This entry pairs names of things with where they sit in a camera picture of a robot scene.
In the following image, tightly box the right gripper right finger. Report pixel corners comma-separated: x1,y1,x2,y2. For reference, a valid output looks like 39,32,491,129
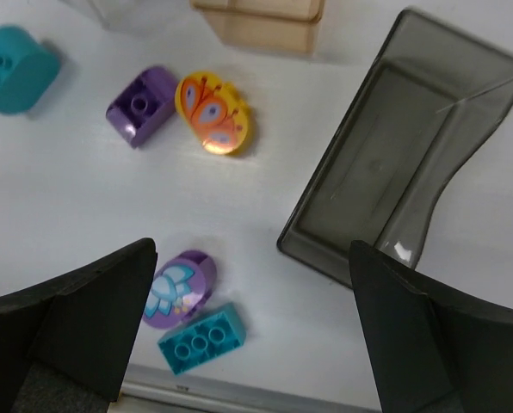
349,241,513,412

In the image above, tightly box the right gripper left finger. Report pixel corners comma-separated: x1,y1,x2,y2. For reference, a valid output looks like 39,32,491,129
0,238,158,412

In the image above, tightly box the teal rectangular lego brick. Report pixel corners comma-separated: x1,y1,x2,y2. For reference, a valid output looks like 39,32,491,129
158,303,247,375

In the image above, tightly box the teal rounded lego brick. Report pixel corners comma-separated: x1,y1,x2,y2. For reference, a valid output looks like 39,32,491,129
0,25,61,115

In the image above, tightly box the purple flower lego brick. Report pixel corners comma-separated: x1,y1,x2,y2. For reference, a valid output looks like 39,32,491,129
142,250,218,330

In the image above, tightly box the dark grey translucent container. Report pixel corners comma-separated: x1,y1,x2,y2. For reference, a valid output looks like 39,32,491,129
277,8,513,287

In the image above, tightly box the purple rounded lego brick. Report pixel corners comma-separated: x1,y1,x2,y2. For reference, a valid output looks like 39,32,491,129
105,65,178,149

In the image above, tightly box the yellow butterfly lego brick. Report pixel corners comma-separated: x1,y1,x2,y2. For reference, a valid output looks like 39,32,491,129
175,71,255,157

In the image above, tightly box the clear plastic container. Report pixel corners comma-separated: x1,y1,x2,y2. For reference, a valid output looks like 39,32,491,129
64,0,191,36

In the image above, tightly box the orange translucent container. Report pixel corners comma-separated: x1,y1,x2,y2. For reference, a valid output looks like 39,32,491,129
190,0,325,55

